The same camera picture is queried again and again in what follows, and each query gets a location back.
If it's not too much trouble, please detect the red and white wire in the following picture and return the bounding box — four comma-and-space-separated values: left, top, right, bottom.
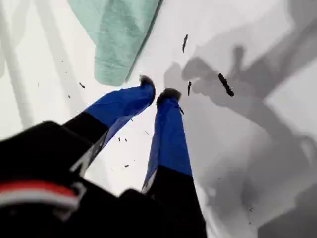
0, 180, 86, 223

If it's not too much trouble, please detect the pale green T-shirt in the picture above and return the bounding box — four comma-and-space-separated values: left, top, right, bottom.
68, 0, 164, 87

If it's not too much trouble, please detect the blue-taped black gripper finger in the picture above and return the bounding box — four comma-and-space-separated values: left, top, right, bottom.
61, 75, 157, 172
141, 88, 208, 238

